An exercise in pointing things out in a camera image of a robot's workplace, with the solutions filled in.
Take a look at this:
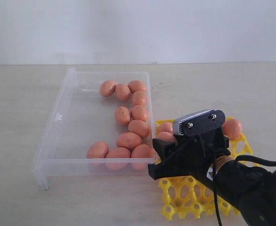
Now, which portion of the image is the clear plastic bin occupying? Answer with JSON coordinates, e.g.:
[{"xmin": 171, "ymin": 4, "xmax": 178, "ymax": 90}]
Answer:
[{"xmin": 33, "ymin": 68, "xmax": 156, "ymax": 190}]

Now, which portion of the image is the brown egg second row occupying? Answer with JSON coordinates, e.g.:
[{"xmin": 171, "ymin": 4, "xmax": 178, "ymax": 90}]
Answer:
[{"xmin": 99, "ymin": 80, "xmax": 116, "ymax": 97}]

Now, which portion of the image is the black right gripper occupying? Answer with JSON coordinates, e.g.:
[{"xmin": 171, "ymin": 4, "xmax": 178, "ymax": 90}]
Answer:
[{"xmin": 148, "ymin": 127, "xmax": 231, "ymax": 186}]

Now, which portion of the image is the yellow plastic egg tray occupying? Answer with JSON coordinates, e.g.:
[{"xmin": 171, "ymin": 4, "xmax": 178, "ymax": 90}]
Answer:
[{"xmin": 153, "ymin": 116, "xmax": 261, "ymax": 221}]

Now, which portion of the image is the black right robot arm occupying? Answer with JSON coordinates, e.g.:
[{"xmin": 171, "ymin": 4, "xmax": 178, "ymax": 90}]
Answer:
[{"xmin": 148, "ymin": 128, "xmax": 276, "ymax": 226}]

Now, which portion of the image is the brown egg front right corner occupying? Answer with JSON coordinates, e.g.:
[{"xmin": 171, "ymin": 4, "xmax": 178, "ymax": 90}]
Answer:
[{"xmin": 130, "ymin": 144, "xmax": 153, "ymax": 170}]

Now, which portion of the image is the black camera cable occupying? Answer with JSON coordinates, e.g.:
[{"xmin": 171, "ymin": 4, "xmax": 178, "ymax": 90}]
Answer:
[{"xmin": 207, "ymin": 143, "xmax": 276, "ymax": 226}]

